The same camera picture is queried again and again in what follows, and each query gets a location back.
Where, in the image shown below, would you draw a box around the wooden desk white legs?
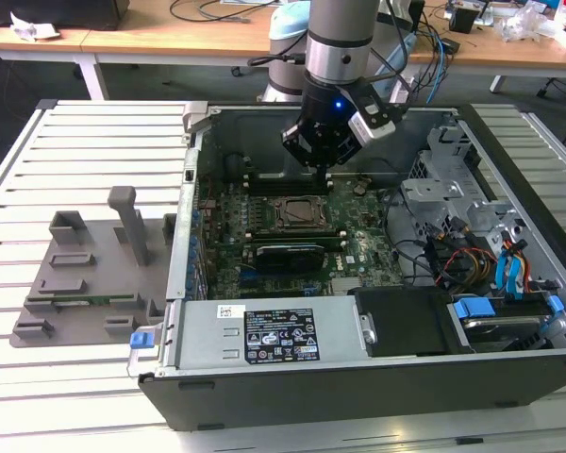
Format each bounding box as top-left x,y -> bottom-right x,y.
0,0 -> 376,101
408,0 -> 566,98

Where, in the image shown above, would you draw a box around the green RAM stick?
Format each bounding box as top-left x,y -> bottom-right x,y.
27,294 -> 138,309

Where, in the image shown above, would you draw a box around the small black box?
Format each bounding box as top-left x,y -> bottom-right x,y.
450,7 -> 481,34

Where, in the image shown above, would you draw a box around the black plastic shroud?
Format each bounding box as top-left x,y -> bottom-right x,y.
347,285 -> 457,359

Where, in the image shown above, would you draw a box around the grey parts rack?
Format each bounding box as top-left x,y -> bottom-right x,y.
8,186 -> 178,350

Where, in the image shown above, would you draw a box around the black open PC case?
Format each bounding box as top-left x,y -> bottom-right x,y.
126,101 -> 566,433

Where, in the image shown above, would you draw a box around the black RAM stick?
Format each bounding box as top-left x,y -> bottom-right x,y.
247,172 -> 332,186
244,235 -> 348,252

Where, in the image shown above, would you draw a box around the silver chipset heatsink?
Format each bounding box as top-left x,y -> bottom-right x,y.
330,277 -> 363,293

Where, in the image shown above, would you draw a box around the red yellow wire bundle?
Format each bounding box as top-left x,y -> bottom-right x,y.
433,244 -> 499,289

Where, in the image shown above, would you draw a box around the clear plastic bags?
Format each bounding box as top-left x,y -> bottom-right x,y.
494,2 -> 565,44

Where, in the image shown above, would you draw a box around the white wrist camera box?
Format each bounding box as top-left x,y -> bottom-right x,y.
346,92 -> 398,143

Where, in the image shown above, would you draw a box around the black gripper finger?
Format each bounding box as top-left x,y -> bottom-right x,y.
323,129 -> 362,193
281,125 -> 324,193

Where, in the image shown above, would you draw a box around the hard disk blue carrier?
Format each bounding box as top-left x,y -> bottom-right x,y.
445,294 -> 566,354

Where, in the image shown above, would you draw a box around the black graphics card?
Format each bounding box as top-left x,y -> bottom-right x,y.
242,243 -> 326,284

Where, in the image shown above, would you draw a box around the metal socket cover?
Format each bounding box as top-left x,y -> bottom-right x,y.
272,195 -> 331,231

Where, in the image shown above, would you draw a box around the large black box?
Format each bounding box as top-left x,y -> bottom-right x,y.
0,0 -> 124,30

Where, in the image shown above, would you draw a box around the silver power supply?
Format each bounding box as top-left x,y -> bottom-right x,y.
155,294 -> 376,378

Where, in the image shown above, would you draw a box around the blue data wire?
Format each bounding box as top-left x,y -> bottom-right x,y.
494,252 -> 510,298
509,240 -> 529,303

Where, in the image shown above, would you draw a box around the green motherboard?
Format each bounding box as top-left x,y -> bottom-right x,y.
195,174 -> 407,301

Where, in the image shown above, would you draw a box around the silver CPU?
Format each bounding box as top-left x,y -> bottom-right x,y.
286,202 -> 318,224

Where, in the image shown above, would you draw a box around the crumpled white paper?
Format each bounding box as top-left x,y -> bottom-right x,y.
8,11 -> 61,42

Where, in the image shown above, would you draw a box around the black chair base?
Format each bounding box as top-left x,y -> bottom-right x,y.
537,77 -> 565,99

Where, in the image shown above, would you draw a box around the silver metal drive cage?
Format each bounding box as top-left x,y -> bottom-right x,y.
386,120 -> 529,265

